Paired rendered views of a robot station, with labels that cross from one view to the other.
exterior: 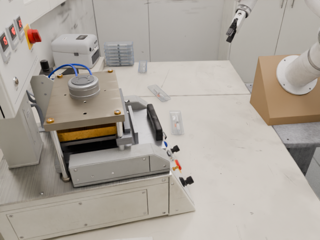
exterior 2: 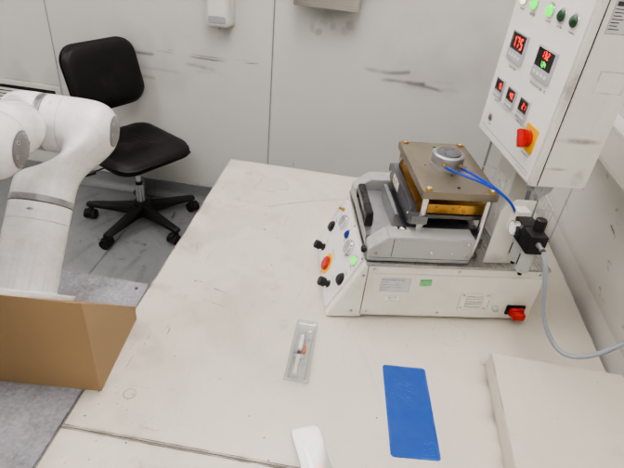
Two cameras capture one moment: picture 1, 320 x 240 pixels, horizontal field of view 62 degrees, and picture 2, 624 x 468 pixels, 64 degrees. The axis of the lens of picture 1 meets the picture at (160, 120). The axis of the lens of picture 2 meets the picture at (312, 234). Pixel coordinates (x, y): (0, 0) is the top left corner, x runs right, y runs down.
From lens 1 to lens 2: 181 cm
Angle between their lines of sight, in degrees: 112
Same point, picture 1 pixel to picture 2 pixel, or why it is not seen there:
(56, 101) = (469, 161)
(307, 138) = (104, 283)
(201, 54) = not seen: outside the picture
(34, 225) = not seen: hidden behind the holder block
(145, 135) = (374, 202)
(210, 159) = (274, 282)
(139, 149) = (382, 176)
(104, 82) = (429, 174)
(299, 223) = (227, 216)
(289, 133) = (119, 298)
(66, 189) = not seen: hidden behind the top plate
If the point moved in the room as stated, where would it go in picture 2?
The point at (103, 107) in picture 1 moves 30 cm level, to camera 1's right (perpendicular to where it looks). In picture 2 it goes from (420, 149) to (306, 132)
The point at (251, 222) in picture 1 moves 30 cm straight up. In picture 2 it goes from (270, 224) to (275, 136)
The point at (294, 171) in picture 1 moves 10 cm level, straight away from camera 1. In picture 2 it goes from (182, 250) to (151, 264)
